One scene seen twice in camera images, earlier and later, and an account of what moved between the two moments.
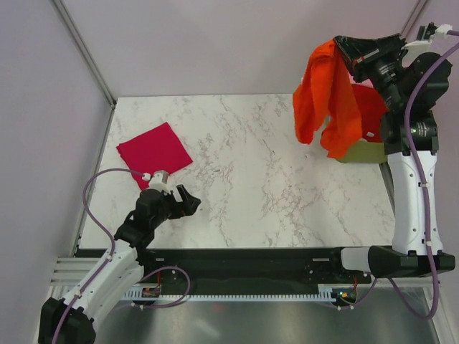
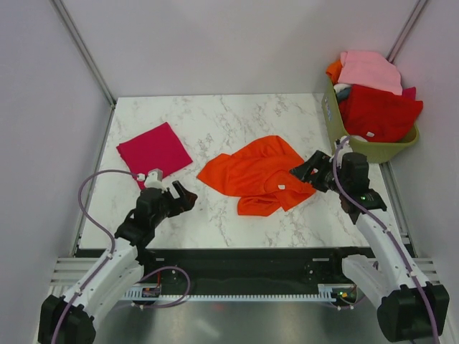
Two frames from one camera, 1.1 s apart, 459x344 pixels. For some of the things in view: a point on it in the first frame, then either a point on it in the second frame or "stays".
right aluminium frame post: (413, 18) stays
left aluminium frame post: (84, 50) stays
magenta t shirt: (158, 149) stays
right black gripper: (361, 54) -> (320, 161)
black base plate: (243, 266) stays
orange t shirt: (326, 92) -> (259, 175)
